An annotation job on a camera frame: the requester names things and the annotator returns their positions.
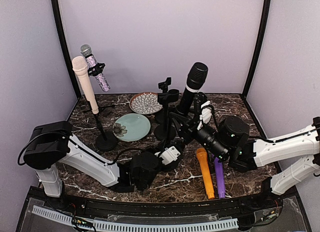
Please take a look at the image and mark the black stand of purple microphone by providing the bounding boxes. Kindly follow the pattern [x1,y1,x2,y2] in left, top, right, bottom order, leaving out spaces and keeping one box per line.
[154,89,179,141]

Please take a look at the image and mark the orange microphone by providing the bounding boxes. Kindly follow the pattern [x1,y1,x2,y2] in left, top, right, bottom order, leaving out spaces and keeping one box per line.
[196,148,215,199]

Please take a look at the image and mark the black microphone white ring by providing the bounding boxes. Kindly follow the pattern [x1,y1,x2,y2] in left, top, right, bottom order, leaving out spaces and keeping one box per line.
[176,62,209,116]

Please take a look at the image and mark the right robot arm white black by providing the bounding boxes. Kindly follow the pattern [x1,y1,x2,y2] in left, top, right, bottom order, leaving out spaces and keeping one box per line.
[169,113,320,209]

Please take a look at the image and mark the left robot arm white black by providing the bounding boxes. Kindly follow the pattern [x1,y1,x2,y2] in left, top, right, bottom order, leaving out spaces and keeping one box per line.
[17,121,162,210]

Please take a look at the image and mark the empty black microphone stand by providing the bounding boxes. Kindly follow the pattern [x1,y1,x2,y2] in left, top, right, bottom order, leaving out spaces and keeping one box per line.
[155,77,177,124]

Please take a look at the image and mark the black stand of cream microphone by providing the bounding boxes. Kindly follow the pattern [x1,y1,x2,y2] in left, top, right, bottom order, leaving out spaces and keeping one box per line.
[91,101,117,151]

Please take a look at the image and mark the tripod stand of glitter microphone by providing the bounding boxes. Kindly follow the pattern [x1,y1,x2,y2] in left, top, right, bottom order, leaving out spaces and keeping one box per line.
[82,63,118,115]

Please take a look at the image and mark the cream pink microphone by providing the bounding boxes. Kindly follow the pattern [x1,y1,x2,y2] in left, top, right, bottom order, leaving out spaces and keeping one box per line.
[71,56,99,114]

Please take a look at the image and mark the glitter silver purple microphone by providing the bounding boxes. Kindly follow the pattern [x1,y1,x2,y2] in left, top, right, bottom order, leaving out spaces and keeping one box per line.
[80,44,110,92]

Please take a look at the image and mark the floral patterned bowl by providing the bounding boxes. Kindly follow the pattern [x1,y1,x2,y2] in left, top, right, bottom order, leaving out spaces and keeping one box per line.
[129,92,163,115]

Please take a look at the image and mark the light green plate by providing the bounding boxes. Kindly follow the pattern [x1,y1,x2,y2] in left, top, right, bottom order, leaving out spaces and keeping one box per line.
[112,113,151,142]

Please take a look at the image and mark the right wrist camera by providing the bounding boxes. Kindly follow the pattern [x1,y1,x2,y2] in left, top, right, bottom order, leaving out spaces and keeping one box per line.
[193,92,214,131]

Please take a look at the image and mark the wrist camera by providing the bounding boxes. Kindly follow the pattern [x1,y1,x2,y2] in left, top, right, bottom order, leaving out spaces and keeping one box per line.
[193,92,214,131]
[155,146,181,165]

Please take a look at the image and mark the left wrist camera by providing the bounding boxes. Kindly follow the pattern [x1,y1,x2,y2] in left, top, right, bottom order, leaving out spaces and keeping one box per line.
[155,146,181,165]

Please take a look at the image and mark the black front rail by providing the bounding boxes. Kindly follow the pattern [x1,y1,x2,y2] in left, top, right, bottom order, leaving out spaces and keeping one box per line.
[42,194,282,218]

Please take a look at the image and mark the white slotted cable duct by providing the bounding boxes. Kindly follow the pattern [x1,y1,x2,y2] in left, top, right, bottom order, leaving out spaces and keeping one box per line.
[31,205,238,232]

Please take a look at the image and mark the right black frame post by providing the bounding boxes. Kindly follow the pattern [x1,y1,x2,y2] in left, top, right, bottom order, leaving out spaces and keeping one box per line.
[241,0,271,101]

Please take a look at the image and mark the black frame post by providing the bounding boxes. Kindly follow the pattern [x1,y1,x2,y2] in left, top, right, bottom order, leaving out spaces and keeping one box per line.
[51,0,82,100]
[241,0,271,101]

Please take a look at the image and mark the left black frame post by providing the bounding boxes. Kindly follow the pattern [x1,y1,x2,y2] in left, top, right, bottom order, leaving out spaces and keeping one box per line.
[51,0,82,100]

